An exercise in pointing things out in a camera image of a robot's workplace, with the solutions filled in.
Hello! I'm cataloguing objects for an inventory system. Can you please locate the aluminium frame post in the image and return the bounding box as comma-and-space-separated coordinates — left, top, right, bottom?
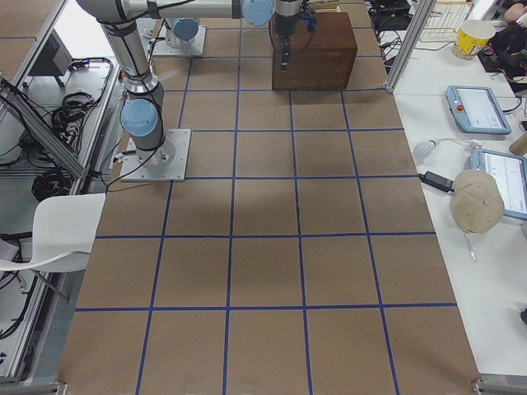
385, 0, 436, 93

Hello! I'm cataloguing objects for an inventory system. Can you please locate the blue teach pendant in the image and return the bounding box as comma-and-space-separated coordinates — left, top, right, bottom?
469, 148, 526, 221
445, 86, 512, 135

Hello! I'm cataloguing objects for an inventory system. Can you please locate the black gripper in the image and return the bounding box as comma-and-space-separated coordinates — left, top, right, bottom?
273, 12, 295, 69

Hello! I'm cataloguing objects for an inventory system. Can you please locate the dark wooden drawer cabinet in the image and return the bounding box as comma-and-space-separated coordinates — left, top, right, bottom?
272, 12, 357, 91

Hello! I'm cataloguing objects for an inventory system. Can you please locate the cardboard tube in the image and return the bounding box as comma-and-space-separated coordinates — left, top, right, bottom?
509, 134, 527, 156

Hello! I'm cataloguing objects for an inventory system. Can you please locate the gold wire basket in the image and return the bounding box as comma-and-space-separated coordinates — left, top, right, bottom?
420, 1, 473, 43

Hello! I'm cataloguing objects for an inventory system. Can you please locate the blue teach pendant near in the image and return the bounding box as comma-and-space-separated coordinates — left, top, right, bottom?
469, 148, 526, 221

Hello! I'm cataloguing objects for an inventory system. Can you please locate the blue teach pendant far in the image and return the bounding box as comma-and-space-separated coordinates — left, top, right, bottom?
445, 86, 512, 135

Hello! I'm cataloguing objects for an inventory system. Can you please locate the beige baseball cap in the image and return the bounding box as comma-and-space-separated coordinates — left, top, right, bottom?
450, 170, 505, 234

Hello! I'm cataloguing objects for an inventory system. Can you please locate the white light bulb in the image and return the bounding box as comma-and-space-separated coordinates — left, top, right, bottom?
413, 140, 437, 163

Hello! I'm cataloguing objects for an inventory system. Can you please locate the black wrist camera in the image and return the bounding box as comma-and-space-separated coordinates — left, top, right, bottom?
301, 8, 317, 34

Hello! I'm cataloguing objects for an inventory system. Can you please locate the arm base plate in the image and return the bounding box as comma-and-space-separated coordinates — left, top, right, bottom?
153, 26, 207, 58
119, 128, 192, 182

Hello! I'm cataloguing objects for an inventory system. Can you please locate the yellow popcorn bucket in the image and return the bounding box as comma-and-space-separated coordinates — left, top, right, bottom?
451, 20, 496, 60

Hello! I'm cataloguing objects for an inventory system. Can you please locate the light wood drawer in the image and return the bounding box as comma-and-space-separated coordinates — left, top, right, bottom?
309, 0, 340, 12

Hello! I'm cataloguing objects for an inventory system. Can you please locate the grey control box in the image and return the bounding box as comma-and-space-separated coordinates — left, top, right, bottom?
28, 29, 73, 87

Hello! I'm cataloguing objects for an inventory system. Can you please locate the black power adapter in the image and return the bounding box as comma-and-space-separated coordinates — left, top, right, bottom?
418, 171, 454, 193

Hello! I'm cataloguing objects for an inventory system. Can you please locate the white plastic chair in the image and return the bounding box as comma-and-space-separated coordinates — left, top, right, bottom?
1, 193, 106, 273

